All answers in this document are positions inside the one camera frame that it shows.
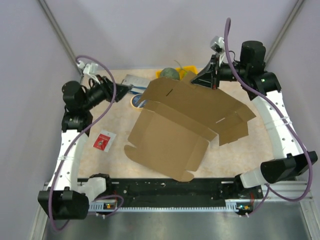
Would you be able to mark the brown cardboard box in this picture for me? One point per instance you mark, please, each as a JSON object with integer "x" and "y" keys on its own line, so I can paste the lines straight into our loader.
{"x": 178, "y": 121}

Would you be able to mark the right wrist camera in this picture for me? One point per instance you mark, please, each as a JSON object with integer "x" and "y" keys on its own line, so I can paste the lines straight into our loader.
{"x": 217, "y": 44}

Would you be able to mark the green melon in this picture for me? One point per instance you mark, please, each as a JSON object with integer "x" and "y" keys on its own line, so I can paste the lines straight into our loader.
{"x": 170, "y": 73}

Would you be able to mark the masking tape roll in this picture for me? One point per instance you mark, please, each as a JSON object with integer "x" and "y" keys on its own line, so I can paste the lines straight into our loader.
{"x": 135, "y": 102}

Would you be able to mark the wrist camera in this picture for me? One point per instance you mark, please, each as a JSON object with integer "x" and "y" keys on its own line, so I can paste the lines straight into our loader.
{"x": 89, "y": 69}
{"x": 217, "y": 44}

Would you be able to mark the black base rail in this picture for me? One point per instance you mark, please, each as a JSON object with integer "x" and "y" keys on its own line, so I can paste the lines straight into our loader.
{"x": 102, "y": 195}

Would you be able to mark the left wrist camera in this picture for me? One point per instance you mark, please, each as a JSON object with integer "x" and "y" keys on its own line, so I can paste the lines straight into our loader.
{"x": 89, "y": 69}

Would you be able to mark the red white packet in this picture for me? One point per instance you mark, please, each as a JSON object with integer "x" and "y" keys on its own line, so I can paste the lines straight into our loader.
{"x": 104, "y": 140}

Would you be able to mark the blue razor box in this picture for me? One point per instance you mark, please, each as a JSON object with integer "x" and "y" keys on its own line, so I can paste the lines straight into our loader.
{"x": 138, "y": 84}

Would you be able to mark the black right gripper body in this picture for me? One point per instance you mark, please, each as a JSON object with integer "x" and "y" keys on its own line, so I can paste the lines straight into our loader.
{"x": 223, "y": 71}

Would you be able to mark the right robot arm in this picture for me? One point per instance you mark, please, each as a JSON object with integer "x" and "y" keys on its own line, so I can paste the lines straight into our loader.
{"x": 289, "y": 159}

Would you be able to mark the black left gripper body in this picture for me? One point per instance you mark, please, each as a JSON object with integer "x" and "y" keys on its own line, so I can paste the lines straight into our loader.
{"x": 100, "y": 91}

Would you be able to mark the yellow plastic tray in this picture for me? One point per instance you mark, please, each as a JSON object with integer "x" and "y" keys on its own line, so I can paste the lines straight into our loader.
{"x": 185, "y": 69}

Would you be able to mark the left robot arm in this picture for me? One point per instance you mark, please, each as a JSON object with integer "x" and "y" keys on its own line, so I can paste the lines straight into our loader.
{"x": 72, "y": 150}

